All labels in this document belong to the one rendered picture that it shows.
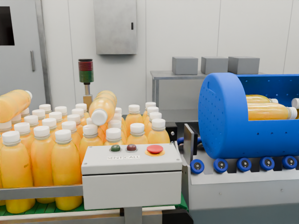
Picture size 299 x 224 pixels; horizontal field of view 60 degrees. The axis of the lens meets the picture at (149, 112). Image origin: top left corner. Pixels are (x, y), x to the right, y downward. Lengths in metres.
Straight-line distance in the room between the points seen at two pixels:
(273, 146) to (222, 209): 0.25
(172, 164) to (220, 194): 0.36
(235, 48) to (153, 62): 1.34
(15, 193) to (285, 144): 0.76
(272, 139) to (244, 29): 3.80
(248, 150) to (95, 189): 0.48
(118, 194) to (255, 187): 0.49
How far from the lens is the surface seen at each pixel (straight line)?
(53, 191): 0.72
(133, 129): 0.70
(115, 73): 4.23
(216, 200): 0.86
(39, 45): 4.37
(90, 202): 0.57
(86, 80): 1.16
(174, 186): 0.55
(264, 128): 0.81
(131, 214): 0.62
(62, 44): 4.32
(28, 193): 0.74
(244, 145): 0.81
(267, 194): 0.93
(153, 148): 0.56
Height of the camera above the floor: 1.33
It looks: 15 degrees down
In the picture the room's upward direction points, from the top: straight up
